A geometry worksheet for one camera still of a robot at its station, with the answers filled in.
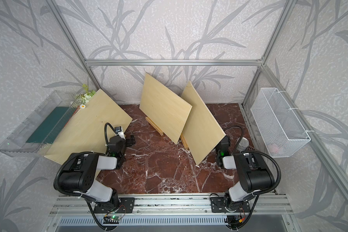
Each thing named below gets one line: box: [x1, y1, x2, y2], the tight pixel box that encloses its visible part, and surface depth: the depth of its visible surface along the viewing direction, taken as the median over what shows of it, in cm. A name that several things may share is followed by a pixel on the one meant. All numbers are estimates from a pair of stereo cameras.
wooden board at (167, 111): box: [139, 72, 193, 145], surface depth 91 cm
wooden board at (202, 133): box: [180, 80, 227, 166], surface depth 80 cm
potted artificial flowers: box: [74, 83, 97, 109], surface depth 82 cm
